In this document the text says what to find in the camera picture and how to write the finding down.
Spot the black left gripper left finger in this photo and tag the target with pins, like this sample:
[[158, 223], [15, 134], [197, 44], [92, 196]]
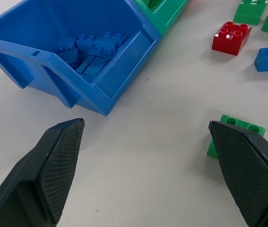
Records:
[[53, 170]]

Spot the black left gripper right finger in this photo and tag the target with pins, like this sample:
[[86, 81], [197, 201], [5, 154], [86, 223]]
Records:
[[244, 170]]

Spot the green flat toy brick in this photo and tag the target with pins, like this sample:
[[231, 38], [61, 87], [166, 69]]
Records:
[[233, 121]]

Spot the blue flat toy brick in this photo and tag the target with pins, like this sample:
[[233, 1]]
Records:
[[91, 66]]

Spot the blue plastic storage bin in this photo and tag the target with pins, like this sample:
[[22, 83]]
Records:
[[77, 59]]

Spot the blue toy brick with studs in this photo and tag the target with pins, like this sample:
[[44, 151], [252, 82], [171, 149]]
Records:
[[85, 42], [107, 43], [65, 48]]

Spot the red square toy brick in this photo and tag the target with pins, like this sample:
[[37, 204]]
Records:
[[230, 39]]

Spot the green plastic storage bin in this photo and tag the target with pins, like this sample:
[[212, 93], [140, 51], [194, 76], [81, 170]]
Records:
[[169, 11]]

